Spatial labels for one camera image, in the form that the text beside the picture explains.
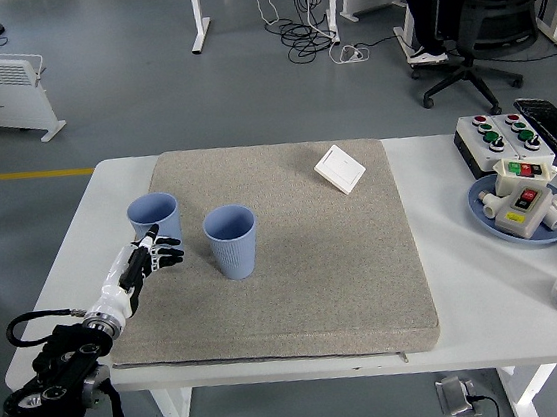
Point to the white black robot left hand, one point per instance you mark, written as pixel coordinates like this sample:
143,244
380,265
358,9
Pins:
116,287

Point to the blue ribbed plastic cup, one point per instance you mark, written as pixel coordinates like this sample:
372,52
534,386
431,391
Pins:
170,226
234,259

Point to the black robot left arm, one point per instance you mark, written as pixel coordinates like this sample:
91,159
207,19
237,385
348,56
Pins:
60,364

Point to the grey-brown fabric mat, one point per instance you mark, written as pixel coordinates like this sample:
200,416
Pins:
290,267

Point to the white desk leg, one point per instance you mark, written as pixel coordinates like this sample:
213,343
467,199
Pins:
198,26
331,1
405,35

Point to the grey foot pedal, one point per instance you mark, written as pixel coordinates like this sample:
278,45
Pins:
453,395

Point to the blue round plate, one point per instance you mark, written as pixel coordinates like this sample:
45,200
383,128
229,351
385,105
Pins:
481,223

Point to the white three-button control box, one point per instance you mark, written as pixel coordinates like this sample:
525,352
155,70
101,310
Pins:
477,145

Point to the white four-button control box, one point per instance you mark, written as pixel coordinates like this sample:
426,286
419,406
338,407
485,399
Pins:
541,151

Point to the black office chair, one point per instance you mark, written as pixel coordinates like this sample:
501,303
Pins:
498,17

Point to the white wall switch plate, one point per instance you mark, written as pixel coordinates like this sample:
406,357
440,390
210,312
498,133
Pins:
339,169

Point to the white red-green push-button switch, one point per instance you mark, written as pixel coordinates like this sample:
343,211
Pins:
507,182

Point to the white switch box yellow label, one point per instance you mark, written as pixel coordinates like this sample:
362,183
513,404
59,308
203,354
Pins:
516,221

